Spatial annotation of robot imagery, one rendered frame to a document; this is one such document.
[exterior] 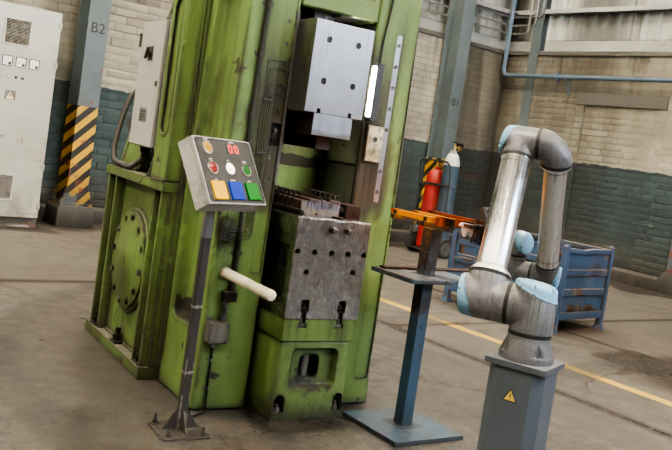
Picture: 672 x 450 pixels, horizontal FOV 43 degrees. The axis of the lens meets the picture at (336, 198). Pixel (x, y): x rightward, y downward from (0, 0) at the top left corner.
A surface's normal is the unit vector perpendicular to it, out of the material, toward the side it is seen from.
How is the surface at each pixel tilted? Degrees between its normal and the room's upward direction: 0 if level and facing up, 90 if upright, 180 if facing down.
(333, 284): 90
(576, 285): 90
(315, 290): 90
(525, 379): 90
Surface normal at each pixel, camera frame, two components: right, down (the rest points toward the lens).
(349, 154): -0.85, -0.09
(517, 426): -0.54, -0.03
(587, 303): 0.68, 0.15
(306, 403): 0.51, 0.12
